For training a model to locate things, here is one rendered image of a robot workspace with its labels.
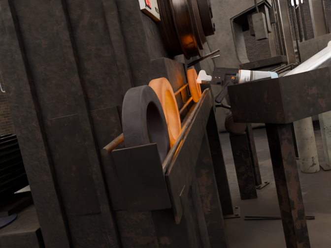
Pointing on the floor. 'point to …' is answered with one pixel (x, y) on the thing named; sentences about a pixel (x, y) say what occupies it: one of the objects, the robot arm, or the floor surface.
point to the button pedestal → (324, 124)
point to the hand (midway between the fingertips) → (194, 81)
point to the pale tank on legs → (293, 25)
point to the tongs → (272, 217)
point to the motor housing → (241, 157)
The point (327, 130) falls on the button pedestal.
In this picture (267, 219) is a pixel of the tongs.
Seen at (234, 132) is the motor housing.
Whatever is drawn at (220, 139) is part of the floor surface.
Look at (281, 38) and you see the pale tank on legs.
